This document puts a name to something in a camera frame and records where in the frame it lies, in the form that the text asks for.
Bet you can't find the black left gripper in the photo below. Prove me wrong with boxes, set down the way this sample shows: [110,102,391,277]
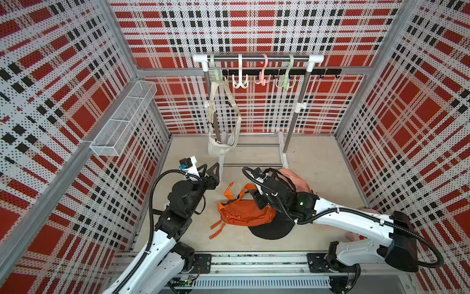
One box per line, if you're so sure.
[184,162,219,215]

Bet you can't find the cream fabric bag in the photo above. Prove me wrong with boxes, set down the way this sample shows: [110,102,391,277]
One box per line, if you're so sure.
[205,80,242,157]

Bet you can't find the pink fabric bag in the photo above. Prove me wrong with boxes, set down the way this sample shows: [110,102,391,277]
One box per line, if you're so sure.
[277,169,312,193]

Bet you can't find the black fabric bag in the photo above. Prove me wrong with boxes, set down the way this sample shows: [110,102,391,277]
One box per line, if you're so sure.
[248,212,294,240]

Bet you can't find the orange fabric bag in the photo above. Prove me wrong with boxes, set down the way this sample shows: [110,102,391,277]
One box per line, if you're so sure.
[209,182,277,240]

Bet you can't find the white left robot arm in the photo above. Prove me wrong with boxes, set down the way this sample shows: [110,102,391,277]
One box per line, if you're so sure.
[105,158,220,294]

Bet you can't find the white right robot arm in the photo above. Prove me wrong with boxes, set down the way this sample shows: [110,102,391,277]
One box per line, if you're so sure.
[252,175,444,273]

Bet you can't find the white plastic hook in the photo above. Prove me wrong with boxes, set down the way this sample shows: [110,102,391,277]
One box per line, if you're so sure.
[232,54,249,89]

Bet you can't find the light green hook left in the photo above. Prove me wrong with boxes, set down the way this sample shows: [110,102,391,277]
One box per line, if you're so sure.
[209,54,228,85]

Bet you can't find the light green hook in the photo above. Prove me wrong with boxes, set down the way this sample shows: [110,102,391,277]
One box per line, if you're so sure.
[275,54,296,91]
[209,54,228,85]

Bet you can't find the pink plastic hook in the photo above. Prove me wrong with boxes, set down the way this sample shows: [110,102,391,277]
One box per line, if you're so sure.
[255,54,271,86]

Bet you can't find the light green hook right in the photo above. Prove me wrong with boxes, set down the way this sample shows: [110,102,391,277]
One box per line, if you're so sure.
[275,54,296,91]

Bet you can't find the white and steel garment rack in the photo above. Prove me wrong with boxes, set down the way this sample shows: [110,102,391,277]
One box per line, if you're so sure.
[193,54,325,177]

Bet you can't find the pink plush toy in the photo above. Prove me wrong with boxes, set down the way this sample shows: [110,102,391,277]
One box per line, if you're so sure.
[345,208,379,242]

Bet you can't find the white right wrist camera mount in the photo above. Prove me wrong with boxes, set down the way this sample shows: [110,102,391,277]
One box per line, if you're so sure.
[251,167,268,195]

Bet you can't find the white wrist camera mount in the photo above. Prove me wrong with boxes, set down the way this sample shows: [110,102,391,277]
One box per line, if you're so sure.
[179,156,200,183]
[251,167,268,195]

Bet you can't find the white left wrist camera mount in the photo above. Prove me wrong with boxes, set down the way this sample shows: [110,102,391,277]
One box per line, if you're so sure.
[179,156,200,183]

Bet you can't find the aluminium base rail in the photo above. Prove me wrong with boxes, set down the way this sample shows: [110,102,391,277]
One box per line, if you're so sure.
[172,251,419,294]

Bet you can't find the white wire mesh basket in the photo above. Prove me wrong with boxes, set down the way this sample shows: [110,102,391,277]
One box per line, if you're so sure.
[90,80,157,157]

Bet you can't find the black wall hook rail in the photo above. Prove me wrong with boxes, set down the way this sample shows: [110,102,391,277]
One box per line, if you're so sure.
[222,68,342,77]

